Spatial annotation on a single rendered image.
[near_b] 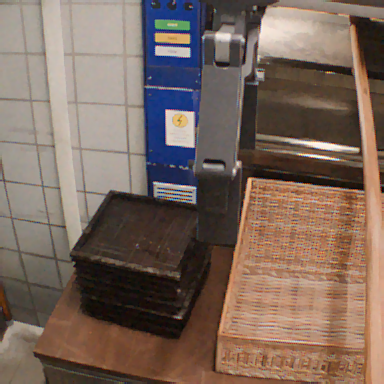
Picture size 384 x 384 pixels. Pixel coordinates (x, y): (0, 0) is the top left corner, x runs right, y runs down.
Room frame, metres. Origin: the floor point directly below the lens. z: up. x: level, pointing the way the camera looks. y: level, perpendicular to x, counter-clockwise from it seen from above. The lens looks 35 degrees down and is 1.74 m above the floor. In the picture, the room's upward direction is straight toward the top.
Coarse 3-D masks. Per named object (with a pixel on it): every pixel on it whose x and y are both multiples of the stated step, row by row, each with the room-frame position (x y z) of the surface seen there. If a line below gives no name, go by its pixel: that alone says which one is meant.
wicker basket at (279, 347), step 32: (256, 192) 1.34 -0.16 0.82; (320, 192) 1.31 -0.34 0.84; (352, 192) 1.29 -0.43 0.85; (288, 224) 1.30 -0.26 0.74; (320, 224) 1.29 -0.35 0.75; (352, 224) 1.27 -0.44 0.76; (320, 256) 1.26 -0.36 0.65; (352, 256) 1.24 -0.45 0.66; (256, 288) 1.21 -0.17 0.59; (288, 288) 1.20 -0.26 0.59; (320, 288) 1.19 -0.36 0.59; (352, 288) 1.19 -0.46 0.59; (224, 320) 0.94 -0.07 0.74; (256, 320) 1.08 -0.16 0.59; (288, 320) 1.07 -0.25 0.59; (320, 320) 1.06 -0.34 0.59; (352, 320) 1.06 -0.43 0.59; (224, 352) 0.96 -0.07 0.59; (256, 352) 0.88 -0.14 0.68; (288, 352) 0.87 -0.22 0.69; (320, 352) 0.86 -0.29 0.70; (352, 352) 0.84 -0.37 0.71
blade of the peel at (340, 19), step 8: (272, 8) 1.83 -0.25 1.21; (280, 8) 1.82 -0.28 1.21; (288, 16) 1.82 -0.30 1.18; (296, 16) 1.81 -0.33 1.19; (304, 16) 1.80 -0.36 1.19; (312, 16) 1.80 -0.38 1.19; (320, 16) 1.79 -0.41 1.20; (328, 16) 1.79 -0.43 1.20; (336, 16) 1.78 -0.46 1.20; (344, 16) 1.78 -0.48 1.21; (360, 24) 1.77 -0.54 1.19; (368, 24) 1.76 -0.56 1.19; (376, 24) 1.75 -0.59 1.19
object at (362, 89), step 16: (352, 32) 1.61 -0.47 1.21; (352, 48) 1.49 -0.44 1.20; (368, 96) 1.16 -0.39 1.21; (368, 112) 1.07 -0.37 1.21; (368, 128) 1.00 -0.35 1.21; (368, 144) 0.94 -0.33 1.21; (368, 160) 0.88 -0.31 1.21; (368, 176) 0.83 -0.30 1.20; (368, 192) 0.78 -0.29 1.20; (368, 208) 0.74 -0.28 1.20; (368, 224) 0.70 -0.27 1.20; (368, 240) 0.66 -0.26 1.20; (368, 256) 0.62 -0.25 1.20; (368, 272) 0.59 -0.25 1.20; (368, 288) 0.56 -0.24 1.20; (368, 304) 0.53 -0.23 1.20; (368, 320) 0.50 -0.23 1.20; (368, 336) 0.47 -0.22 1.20; (368, 352) 0.44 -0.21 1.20; (368, 368) 0.42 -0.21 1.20
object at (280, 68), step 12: (264, 60) 1.41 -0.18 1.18; (276, 60) 1.41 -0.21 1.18; (288, 60) 1.41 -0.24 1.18; (264, 72) 1.38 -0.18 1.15; (276, 72) 1.38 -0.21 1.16; (288, 72) 1.37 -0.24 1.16; (300, 72) 1.36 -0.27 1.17; (312, 72) 1.36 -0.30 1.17; (324, 72) 1.35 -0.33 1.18; (336, 72) 1.35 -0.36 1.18; (348, 72) 1.36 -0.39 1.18; (372, 72) 1.37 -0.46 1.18; (324, 84) 1.35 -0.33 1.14; (336, 84) 1.34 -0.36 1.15; (348, 84) 1.34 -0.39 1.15; (372, 84) 1.32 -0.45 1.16
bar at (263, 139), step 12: (264, 132) 1.03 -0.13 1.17; (264, 144) 1.01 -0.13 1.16; (276, 144) 1.00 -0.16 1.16; (288, 144) 1.00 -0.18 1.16; (300, 144) 1.00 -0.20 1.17; (312, 144) 0.99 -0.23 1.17; (324, 144) 0.99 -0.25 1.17; (336, 144) 0.99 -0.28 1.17; (348, 144) 0.99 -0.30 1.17; (336, 156) 0.98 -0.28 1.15; (348, 156) 0.97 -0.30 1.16; (360, 156) 0.97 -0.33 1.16
